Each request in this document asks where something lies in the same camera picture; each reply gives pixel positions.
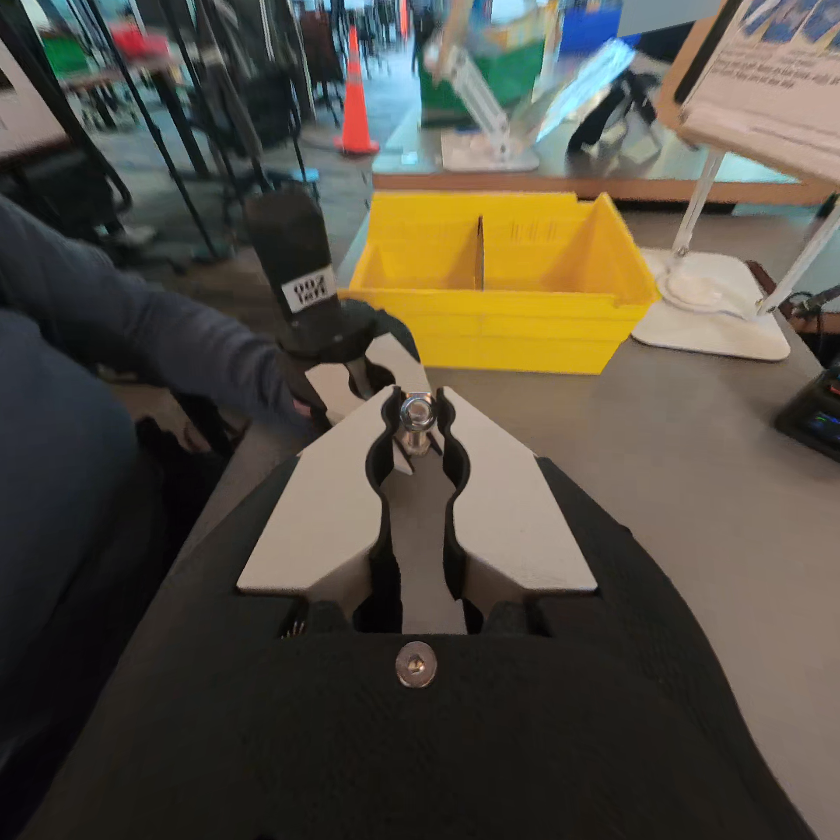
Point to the black power station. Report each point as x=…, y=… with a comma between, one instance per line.
x=810, y=420

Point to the orange traffic cone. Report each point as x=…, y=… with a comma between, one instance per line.
x=355, y=98

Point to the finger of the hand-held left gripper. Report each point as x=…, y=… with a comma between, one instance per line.
x=403, y=367
x=331, y=394

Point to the wood edged desk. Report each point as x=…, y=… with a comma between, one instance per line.
x=590, y=176

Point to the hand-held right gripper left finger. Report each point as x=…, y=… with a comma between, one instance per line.
x=315, y=525

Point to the yellow plastic bin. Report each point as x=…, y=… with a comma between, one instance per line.
x=512, y=328

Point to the green plastic bin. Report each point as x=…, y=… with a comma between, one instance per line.
x=485, y=79

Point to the person's left forearm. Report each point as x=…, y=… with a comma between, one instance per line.
x=164, y=341

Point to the black and white handheld device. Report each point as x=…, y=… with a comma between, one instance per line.
x=610, y=118

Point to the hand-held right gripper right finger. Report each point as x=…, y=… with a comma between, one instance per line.
x=525, y=525

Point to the white document stand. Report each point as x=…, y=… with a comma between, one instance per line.
x=709, y=315

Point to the steel hex bolt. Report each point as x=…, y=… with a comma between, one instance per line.
x=417, y=441

